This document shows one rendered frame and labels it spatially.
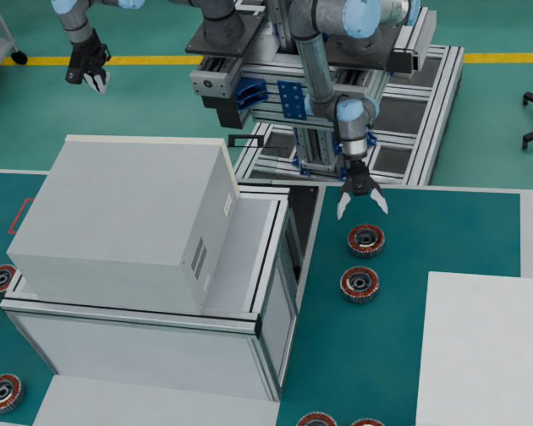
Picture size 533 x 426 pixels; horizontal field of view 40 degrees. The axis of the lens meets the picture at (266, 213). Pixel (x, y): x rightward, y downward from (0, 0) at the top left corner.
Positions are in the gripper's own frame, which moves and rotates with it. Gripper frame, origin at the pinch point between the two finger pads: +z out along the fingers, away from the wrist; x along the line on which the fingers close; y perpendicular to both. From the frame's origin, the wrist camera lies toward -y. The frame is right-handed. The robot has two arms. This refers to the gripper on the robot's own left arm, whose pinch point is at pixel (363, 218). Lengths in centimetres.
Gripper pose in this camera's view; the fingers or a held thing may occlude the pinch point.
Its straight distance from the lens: 221.9
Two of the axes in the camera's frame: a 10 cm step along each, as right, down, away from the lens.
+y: 0.7, -3.3, 9.4
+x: -9.9, 1.2, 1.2
